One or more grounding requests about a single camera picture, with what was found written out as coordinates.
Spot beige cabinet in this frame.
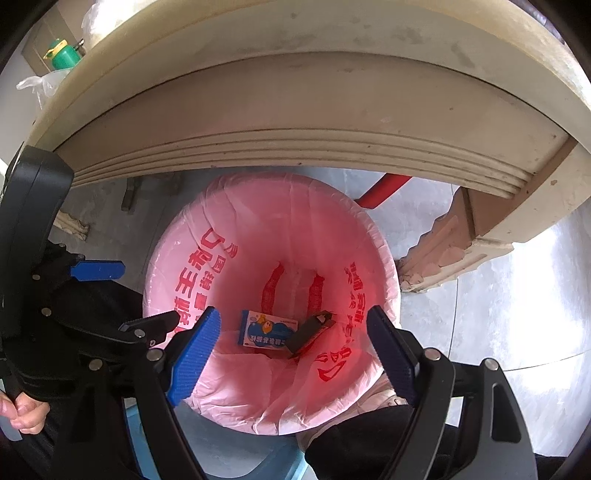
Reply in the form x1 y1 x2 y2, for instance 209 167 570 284
23 18 84 77

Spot person's black trousers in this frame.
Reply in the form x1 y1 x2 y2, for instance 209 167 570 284
305 406 462 480

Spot clear plastic bag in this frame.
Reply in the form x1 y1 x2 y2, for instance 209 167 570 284
16 69 70 112

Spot blue and white small box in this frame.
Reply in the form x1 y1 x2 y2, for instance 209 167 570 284
238 310 300 354

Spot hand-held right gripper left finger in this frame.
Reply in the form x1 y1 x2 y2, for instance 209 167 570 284
48 306 221 480

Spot light blue plastic stool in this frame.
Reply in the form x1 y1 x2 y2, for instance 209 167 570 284
124 401 315 480

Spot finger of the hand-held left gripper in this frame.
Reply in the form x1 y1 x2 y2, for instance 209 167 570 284
44 307 181 363
32 244 126 296

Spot green bottle with yellow cap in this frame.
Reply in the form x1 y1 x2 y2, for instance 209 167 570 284
42 39 86 72

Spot beige carved table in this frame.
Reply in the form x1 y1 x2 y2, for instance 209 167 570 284
28 0 591 294

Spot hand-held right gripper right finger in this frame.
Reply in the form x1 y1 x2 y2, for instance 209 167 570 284
367 305 539 480

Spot person's left hand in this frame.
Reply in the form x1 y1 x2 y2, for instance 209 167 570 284
0 390 49 435

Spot red plastic stool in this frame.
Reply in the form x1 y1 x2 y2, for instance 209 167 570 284
355 174 411 209

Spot dark brown small box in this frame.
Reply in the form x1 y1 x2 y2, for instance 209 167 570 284
286 310 335 360

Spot pink-lined round bin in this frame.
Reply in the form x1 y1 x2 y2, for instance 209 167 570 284
142 173 402 437

